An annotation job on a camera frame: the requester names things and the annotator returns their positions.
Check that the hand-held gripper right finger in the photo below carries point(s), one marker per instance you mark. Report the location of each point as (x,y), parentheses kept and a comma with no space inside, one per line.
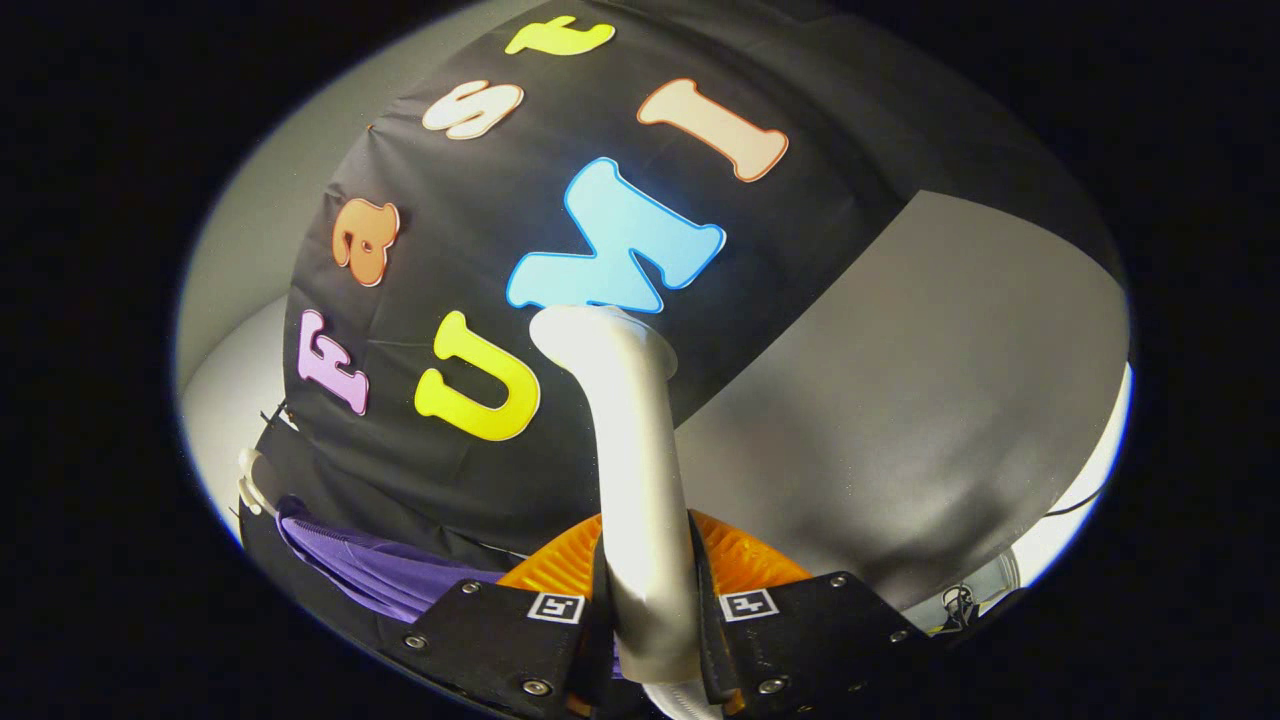
(820,640)

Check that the white clothes hanger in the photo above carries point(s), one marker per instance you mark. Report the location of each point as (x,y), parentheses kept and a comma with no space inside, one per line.
(255,485)

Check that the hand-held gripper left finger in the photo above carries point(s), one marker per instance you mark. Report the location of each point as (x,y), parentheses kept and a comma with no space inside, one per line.
(480,640)

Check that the white garment steamer head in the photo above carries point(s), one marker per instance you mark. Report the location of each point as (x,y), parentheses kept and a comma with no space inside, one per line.
(640,450)

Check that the grey cabinet with dark top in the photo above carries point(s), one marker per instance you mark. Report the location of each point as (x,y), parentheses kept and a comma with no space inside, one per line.
(900,380)

